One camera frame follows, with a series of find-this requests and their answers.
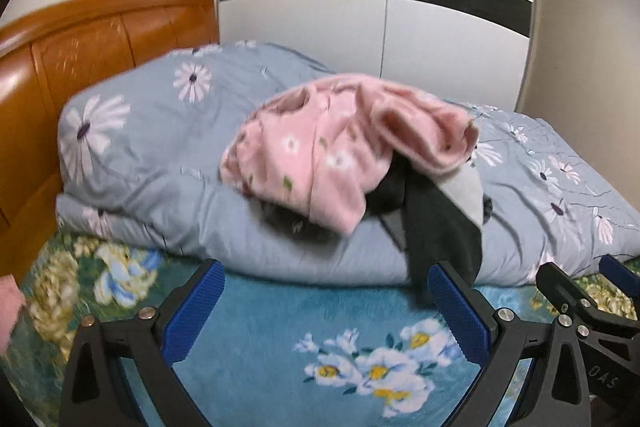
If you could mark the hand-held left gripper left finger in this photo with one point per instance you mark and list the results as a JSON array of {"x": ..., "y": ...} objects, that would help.
[{"x": 192, "y": 314}]

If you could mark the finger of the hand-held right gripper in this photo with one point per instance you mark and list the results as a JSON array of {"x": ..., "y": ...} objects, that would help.
[
  {"x": 622, "y": 277},
  {"x": 562, "y": 287}
]

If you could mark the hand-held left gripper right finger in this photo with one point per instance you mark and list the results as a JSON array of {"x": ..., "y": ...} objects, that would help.
[{"x": 460, "y": 318}]

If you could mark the pink floral fleece garment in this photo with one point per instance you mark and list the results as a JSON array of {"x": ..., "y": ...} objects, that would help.
[{"x": 320, "y": 157}]

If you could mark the teal floral blanket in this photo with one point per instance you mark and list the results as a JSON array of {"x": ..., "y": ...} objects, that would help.
[{"x": 280, "y": 332}]

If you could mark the dark grey garment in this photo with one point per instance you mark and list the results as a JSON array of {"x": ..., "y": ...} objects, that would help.
[{"x": 440, "y": 227}]

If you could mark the grey-blue daisy print duvet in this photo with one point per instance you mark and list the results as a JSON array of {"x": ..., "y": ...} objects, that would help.
[{"x": 165, "y": 147}]

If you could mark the pink striped cloth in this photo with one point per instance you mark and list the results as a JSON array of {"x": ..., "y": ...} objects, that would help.
[{"x": 9, "y": 312}]

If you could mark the wooden headboard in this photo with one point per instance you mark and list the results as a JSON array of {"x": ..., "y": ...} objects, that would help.
[{"x": 75, "y": 52}]

